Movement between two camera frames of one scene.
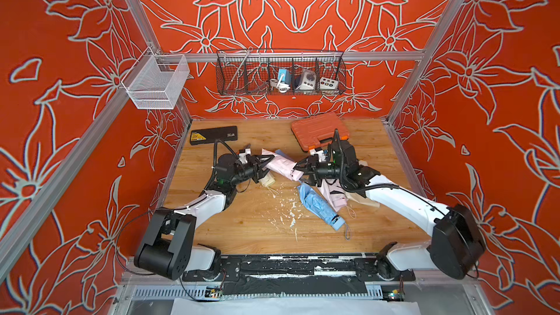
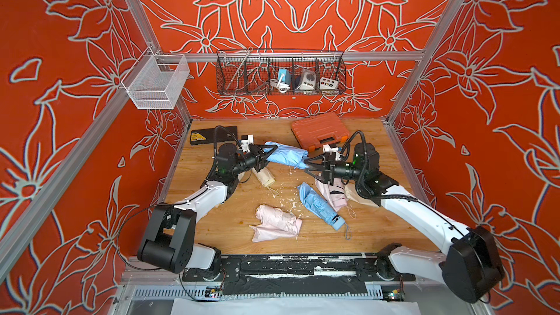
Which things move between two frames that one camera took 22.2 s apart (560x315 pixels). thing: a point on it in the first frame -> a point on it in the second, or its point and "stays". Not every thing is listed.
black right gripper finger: x=305 y=177 -> x=316 y=173
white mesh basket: x=155 y=82 stays
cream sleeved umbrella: x=267 y=181 stays
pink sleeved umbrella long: x=282 y=165 -> x=273 y=216
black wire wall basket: x=281 y=73 stays
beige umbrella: x=363 y=200 stays
